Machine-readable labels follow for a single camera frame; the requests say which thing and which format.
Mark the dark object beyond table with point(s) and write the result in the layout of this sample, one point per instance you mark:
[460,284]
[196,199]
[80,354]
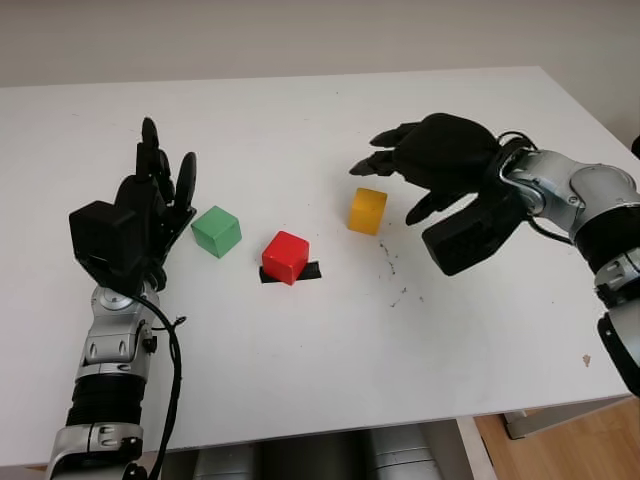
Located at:
[636,147]

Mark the green wooden cube block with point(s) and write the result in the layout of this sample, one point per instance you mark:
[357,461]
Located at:
[215,227]

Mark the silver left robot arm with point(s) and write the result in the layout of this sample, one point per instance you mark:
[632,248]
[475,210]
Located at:
[110,350]

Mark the black tape mark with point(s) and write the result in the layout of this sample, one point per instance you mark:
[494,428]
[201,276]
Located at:
[310,272]

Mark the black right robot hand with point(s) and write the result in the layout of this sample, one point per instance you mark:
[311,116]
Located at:
[445,150]

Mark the white table frame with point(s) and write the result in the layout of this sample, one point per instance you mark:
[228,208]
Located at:
[550,415]

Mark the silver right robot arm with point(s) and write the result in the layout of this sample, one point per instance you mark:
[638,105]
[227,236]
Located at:
[590,195]

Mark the red wooden cube block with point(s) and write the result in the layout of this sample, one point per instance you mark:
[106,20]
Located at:
[285,255]

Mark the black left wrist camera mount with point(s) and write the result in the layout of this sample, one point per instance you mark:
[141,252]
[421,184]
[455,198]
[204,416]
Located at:
[105,240]

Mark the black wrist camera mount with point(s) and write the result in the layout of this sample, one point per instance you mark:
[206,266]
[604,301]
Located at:
[465,240]
[105,240]

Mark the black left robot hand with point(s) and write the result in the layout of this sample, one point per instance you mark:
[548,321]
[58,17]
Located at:
[150,200]

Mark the yellow wooden cube block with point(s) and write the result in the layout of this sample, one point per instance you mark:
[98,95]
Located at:
[367,210]

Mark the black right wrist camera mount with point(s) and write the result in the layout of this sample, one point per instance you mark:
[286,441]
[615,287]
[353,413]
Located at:
[465,240]

